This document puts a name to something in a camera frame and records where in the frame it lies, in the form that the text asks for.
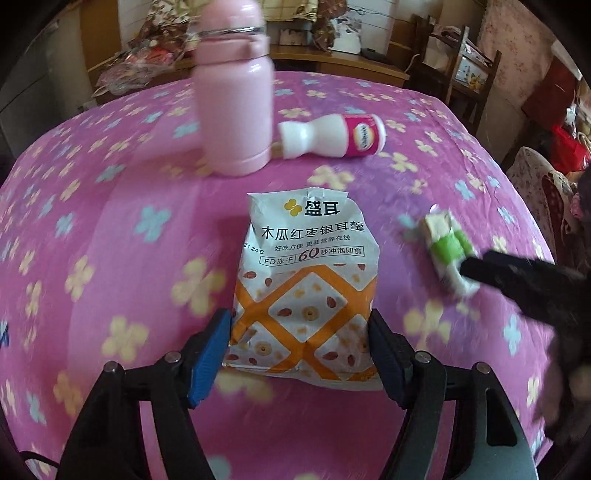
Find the white orange snack bag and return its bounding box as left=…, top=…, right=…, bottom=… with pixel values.
left=222, top=187, right=384, bottom=391

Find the pink thermos bottle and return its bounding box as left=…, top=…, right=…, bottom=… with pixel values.
left=191, top=0, right=275, bottom=177

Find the pale floral cloth cover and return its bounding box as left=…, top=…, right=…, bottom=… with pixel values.
left=478, top=0, right=561, bottom=79

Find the black cable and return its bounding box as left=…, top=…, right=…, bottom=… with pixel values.
left=21, top=450, right=61, bottom=468

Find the unframed photo print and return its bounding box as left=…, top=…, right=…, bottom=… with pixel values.
left=323, top=9, right=365, bottom=52

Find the pink floral blanket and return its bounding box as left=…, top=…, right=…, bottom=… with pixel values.
left=0, top=69, right=561, bottom=480

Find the printed box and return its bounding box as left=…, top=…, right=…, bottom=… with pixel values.
left=455, top=60, right=486, bottom=92

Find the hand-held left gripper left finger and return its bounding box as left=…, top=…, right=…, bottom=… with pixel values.
left=58, top=308, right=232, bottom=480

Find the wooden chair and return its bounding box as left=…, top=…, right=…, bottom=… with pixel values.
left=409, top=14, right=503, bottom=134

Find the green white wrapper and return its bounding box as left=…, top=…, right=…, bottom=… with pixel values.
left=418, top=208, right=481, bottom=296

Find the pile of patterned plastic bags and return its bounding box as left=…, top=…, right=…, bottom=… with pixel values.
left=95, top=0, right=204, bottom=93

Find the white pink drink bottle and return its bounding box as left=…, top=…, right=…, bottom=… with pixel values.
left=277, top=114, right=387, bottom=160

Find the wooden cabinet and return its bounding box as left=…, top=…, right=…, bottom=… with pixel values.
left=88, top=44, right=411, bottom=104

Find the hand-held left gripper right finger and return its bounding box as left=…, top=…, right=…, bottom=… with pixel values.
left=367, top=308, right=539, bottom=480

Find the floral covered sofa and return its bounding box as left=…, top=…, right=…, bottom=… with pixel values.
left=505, top=147, right=583, bottom=259

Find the dark red bag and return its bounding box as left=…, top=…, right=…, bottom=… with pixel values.
left=522, top=60, right=583, bottom=126

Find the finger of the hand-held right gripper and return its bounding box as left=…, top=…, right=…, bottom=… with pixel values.
left=461, top=249, right=591, bottom=326

